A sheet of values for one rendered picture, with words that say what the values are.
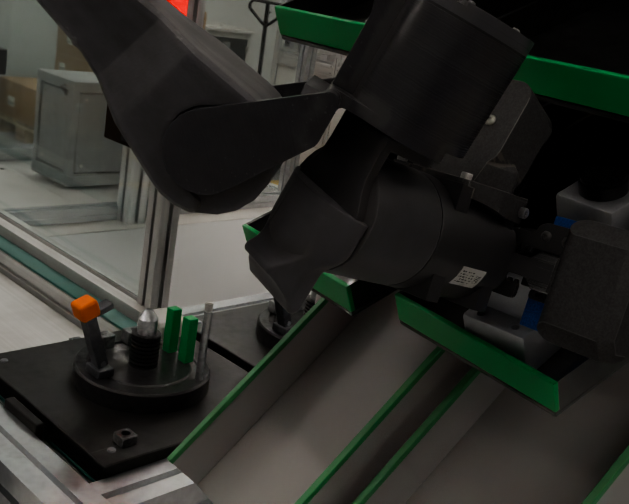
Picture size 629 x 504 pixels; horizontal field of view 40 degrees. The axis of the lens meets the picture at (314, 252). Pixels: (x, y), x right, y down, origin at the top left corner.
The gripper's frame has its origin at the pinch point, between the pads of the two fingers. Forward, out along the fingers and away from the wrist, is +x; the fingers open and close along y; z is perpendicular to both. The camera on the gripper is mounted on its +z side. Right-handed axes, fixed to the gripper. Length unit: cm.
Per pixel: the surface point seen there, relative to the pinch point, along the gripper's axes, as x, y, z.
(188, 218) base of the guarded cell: 73, 128, -15
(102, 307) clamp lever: 2.2, 43.3, -16.7
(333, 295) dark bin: -1.7, 11.8, -5.9
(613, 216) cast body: 4.6, -1.9, 4.3
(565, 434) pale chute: 12.8, 0.3, -10.5
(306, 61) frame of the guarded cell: 95, 131, 28
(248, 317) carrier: 31, 55, -18
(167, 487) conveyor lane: 3.7, 28.2, -27.8
